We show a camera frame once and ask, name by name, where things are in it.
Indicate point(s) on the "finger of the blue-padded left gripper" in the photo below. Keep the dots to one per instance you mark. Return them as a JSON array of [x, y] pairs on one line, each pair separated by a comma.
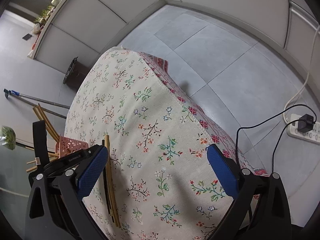
[[259, 210], [55, 209]]

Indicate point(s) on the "pink perforated utensil holder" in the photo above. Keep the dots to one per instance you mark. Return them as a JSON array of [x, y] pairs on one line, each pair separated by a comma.
[[66, 146]]

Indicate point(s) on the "black chopstick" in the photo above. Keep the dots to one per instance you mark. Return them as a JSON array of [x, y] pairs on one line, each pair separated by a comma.
[[107, 190]]

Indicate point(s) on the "grey kitchen cabinets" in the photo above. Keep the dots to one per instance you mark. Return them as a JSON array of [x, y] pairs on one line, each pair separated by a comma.
[[84, 29]]

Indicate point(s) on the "plastic bag of greens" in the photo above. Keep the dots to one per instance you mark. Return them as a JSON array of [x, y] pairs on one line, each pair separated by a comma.
[[8, 138]]

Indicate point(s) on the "black trash bin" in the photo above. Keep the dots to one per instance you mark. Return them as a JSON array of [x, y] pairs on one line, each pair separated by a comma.
[[75, 74]]

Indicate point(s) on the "floral tablecloth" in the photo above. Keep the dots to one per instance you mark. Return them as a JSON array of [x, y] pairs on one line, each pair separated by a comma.
[[163, 183]]

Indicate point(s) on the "potted green sprouts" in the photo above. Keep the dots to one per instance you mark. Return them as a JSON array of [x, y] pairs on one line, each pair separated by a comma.
[[45, 15]]

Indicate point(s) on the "mop with blue handle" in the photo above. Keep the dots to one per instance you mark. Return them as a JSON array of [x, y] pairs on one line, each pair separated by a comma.
[[22, 97]]

